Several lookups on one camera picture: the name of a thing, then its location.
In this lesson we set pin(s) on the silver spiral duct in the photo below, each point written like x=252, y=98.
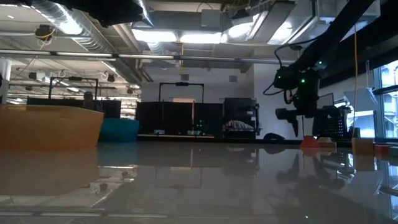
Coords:
x=93, y=39
x=144, y=15

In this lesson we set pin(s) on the orange wooden block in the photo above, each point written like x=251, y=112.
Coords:
x=362, y=146

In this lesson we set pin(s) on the black perforated panel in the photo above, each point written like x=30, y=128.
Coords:
x=340, y=124

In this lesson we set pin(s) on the ceiling light panel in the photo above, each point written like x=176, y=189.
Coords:
x=155, y=36

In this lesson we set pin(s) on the black partition screen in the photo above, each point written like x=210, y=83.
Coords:
x=149, y=118
x=110, y=109

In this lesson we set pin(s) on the wooden desk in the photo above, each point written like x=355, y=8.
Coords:
x=174, y=136

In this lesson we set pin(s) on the black gantry frame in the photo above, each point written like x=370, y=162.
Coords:
x=74, y=78
x=182, y=83

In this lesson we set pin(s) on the black cabinet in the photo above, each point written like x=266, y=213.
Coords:
x=241, y=109

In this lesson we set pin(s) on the orange plastic bin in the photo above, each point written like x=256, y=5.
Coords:
x=46, y=127

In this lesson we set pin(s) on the grey ceiling pipe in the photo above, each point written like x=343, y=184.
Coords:
x=202, y=58

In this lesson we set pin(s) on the whiteboard on stand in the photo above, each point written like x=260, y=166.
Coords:
x=326, y=100

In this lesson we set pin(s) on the black table frame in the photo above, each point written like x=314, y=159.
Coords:
x=217, y=141

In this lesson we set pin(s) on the blue plastic bin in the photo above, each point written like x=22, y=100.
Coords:
x=119, y=130

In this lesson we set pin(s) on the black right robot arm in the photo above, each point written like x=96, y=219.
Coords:
x=335, y=28

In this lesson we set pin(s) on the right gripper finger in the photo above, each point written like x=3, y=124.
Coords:
x=295, y=127
x=319, y=128

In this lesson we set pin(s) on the white reflector panel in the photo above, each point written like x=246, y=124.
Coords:
x=360, y=98

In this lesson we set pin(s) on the red wooden block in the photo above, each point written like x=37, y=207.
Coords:
x=383, y=151
x=309, y=142

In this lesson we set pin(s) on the natural wooden block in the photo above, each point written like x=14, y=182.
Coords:
x=328, y=143

